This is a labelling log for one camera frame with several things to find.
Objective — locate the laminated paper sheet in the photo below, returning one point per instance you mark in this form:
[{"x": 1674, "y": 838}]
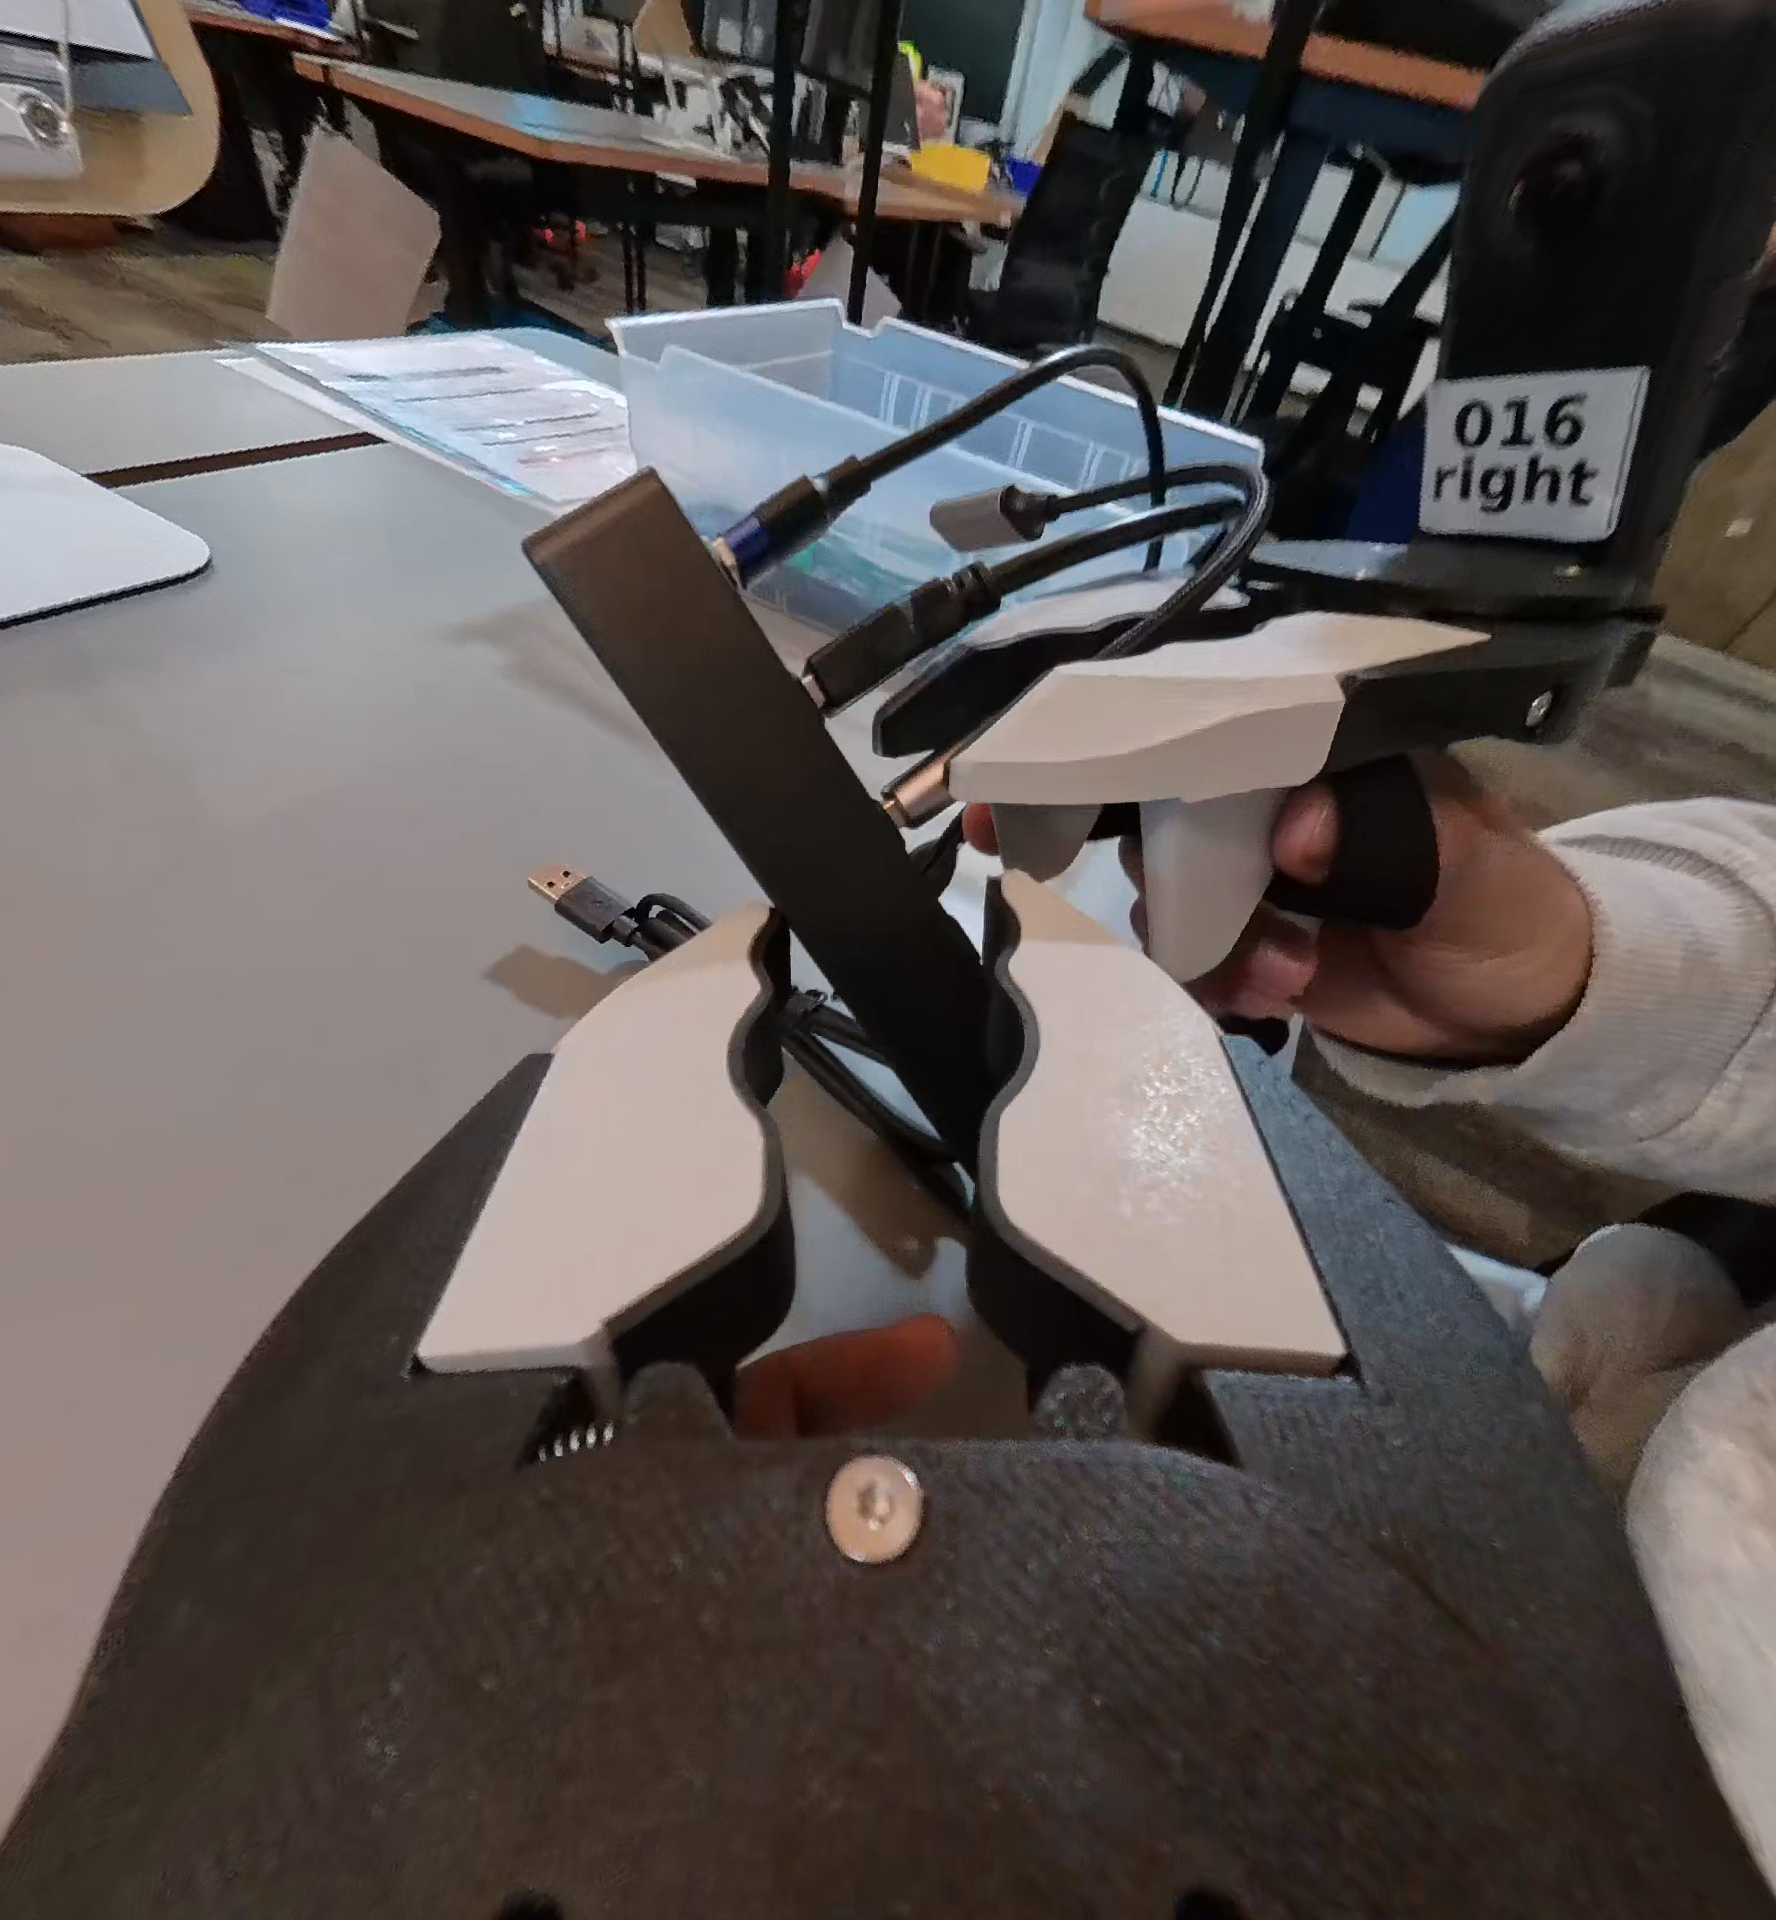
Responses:
[{"x": 453, "y": 405}]

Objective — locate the person's right hand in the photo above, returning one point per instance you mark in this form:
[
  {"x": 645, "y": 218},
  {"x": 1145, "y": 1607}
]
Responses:
[{"x": 1488, "y": 961}]

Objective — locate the person's right forearm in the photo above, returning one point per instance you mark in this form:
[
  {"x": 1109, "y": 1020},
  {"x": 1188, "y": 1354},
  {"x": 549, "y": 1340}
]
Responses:
[{"x": 1713, "y": 961}]

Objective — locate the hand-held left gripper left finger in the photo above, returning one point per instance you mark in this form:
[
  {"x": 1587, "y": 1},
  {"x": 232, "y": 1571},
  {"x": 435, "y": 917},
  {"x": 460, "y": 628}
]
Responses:
[{"x": 619, "y": 1186}]

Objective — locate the black USB hub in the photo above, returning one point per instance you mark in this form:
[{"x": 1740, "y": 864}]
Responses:
[{"x": 739, "y": 722}]

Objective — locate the yellow plastic bin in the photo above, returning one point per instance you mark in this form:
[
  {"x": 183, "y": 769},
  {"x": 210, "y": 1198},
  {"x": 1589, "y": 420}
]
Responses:
[{"x": 947, "y": 164}]

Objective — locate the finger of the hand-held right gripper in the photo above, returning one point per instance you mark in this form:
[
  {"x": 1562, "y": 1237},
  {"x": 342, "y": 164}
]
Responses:
[
  {"x": 1037, "y": 632},
  {"x": 1204, "y": 722}
]

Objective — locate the black office chair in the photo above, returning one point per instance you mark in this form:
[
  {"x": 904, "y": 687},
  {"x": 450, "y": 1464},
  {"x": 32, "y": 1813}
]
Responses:
[{"x": 1069, "y": 226}]

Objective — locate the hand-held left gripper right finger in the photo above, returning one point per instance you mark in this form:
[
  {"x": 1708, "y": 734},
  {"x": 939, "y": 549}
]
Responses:
[{"x": 1158, "y": 1186}]

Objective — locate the person's left hand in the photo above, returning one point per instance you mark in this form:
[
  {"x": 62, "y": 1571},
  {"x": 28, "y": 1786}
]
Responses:
[{"x": 851, "y": 1372}]

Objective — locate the grey desk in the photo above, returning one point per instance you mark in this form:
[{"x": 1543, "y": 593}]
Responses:
[{"x": 302, "y": 780}]

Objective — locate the clear plastic bin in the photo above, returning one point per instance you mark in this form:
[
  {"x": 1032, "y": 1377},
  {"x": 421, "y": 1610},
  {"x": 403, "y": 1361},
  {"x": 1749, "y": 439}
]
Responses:
[{"x": 858, "y": 405}]

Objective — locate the leaning cardboard sheet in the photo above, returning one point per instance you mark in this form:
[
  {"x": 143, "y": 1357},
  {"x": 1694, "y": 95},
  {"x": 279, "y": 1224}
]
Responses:
[{"x": 348, "y": 239}]

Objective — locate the white document stand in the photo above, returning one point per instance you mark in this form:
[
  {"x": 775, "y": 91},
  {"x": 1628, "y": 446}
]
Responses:
[{"x": 32, "y": 541}]

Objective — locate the wooden background table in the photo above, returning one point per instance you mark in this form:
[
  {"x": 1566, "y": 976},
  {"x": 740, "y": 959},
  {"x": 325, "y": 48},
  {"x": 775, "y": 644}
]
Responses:
[
  {"x": 1353, "y": 59},
  {"x": 604, "y": 144}
]

